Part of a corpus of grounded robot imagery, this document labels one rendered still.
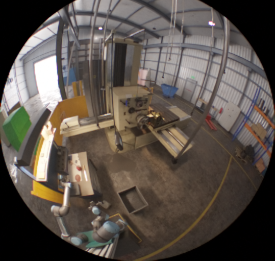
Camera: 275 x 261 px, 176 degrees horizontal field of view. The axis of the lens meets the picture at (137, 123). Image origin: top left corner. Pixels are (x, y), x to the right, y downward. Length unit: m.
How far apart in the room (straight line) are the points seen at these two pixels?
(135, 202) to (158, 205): 0.69
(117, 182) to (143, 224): 1.37
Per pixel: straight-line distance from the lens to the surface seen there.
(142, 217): 2.57
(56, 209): 1.32
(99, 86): 2.20
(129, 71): 2.33
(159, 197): 2.65
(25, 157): 0.96
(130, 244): 1.85
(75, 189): 1.71
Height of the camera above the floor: 2.51
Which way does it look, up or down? 38 degrees down
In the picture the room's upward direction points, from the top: 8 degrees clockwise
